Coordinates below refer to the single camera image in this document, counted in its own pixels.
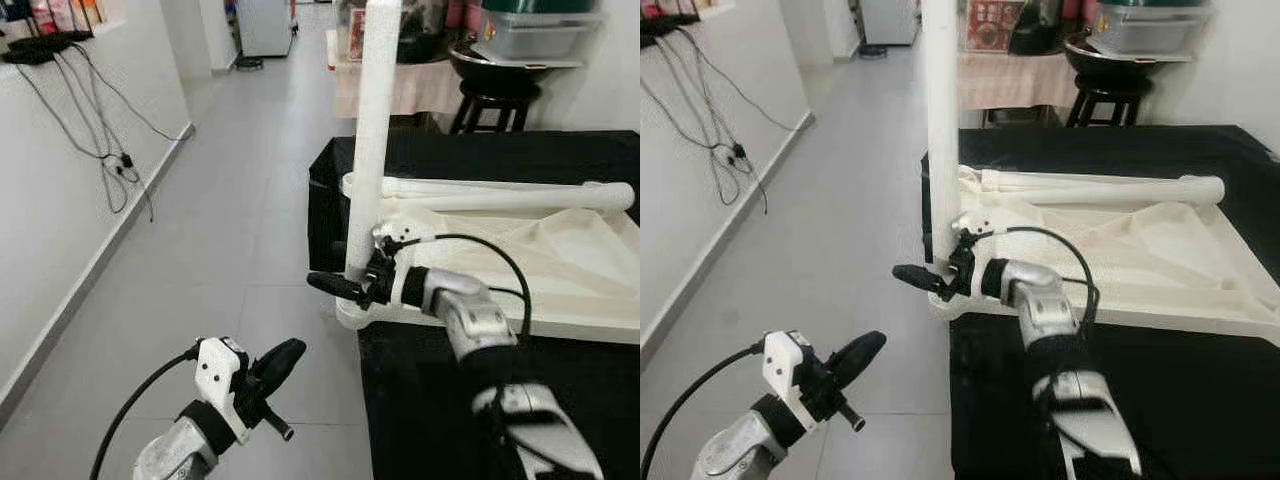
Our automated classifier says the black stool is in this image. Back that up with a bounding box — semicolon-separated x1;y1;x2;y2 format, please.
448;80;541;134
1065;78;1151;129

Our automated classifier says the black router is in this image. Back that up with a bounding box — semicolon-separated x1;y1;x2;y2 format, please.
0;30;94;66
640;12;706;47

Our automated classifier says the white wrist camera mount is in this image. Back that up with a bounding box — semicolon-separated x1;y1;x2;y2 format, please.
195;337;251;441
372;218;437;257
950;208;1009;247
762;330;821;431

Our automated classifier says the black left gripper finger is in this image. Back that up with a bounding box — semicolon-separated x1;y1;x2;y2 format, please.
250;338;308;397
825;330;888;393

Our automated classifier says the white plastic table top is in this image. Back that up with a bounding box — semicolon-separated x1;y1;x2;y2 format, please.
925;165;1280;349
335;172;641;346

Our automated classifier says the black tablecloth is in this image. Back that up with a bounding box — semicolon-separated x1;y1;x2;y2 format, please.
305;130;641;480
920;125;1280;480

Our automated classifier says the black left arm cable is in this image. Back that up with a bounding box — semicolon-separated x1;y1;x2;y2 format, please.
640;342;766;476
90;345;201;480

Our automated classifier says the beige cloth covered table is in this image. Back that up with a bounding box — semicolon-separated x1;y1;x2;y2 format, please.
330;55;466;119
958;50;1077;111

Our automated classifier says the long black wall cable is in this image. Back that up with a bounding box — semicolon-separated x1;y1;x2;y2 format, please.
70;40;193;142
690;25;813;133

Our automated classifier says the clear container green lid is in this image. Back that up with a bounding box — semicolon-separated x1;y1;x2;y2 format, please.
1090;0;1212;57
480;0;607;63

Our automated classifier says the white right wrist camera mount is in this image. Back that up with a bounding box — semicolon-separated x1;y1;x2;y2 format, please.
372;218;437;257
950;208;1009;247

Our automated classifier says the looped black wall cable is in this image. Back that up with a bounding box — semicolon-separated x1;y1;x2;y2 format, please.
15;55;156;223
640;40;771;214

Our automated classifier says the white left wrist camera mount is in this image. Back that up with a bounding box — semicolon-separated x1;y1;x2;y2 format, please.
762;330;821;431
195;337;251;441

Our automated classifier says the black bag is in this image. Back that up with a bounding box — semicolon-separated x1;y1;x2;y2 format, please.
1008;0;1072;57
395;0;453;64

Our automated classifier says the white refrigerator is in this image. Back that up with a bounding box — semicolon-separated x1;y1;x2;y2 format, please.
238;0;297;58
860;0;919;46

